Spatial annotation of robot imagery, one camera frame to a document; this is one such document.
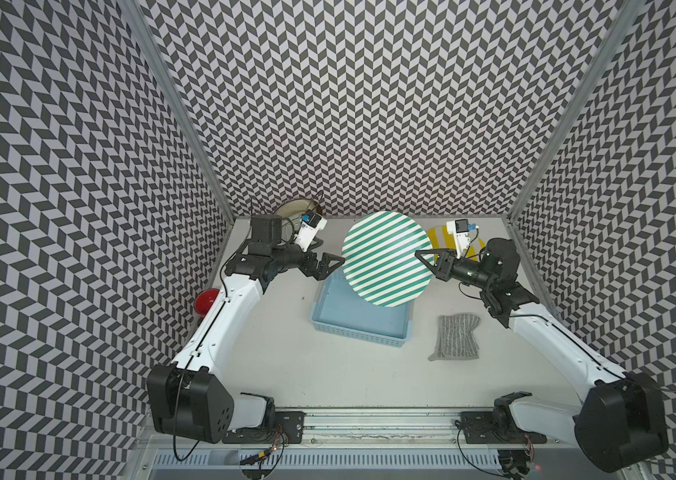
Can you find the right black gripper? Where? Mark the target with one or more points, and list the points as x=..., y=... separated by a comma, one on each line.
x=446, y=266

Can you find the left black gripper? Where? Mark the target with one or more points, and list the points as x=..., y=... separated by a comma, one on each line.
x=314, y=263

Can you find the yellow white striped plate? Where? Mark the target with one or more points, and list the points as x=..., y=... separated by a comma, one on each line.
x=436, y=236

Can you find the green white striped plate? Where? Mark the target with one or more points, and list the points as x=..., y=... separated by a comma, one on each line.
x=380, y=259

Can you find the grey fluffy cloth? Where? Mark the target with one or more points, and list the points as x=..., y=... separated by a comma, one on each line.
x=455, y=339

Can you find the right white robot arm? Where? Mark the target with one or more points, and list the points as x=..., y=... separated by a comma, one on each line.
x=620, y=417

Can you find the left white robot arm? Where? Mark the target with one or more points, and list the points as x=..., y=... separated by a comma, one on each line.
x=187, y=396

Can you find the light blue plastic basket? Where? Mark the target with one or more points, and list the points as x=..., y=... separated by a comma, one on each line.
x=339, y=310

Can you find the red plastic cup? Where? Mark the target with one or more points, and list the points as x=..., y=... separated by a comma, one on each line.
x=205, y=301

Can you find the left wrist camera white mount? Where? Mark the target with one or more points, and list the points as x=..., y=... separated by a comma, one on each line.
x=311, y=223

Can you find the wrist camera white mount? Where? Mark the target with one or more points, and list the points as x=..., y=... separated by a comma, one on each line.
x=311, y=223
x=460, y=234

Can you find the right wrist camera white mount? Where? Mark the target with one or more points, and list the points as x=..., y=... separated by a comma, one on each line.
x=460, y=234

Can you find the aluminium front rail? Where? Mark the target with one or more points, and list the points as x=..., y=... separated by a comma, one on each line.
x=413, y=427

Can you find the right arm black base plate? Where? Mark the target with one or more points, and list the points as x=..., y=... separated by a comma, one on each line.
x=483, y=427

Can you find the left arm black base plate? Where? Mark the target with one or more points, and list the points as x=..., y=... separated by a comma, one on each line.
x=286, y=425

